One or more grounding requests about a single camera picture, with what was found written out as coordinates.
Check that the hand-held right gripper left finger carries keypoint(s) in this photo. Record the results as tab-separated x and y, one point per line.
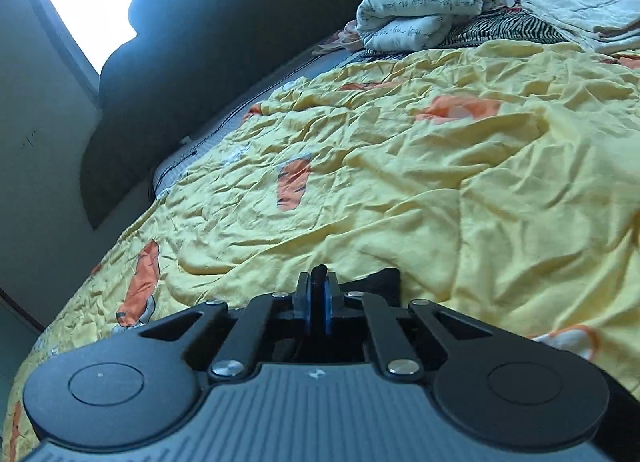
309	304

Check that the dark padded headboard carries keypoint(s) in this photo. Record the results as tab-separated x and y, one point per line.
210	67

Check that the cream folded cloth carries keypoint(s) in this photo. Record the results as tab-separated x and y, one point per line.
585	4

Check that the zebra striped cloth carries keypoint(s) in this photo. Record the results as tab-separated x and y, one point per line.
505	27

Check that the black pants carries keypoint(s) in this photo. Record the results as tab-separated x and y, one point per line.
384	285

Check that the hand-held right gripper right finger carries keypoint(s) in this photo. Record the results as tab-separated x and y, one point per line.
329	306

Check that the pink orange cloth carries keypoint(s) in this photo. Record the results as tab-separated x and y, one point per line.
340	39

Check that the white script print blanket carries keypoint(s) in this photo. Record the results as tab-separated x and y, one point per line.
425	2

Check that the yellow carrot print blanket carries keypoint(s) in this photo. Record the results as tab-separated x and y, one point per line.
450	167

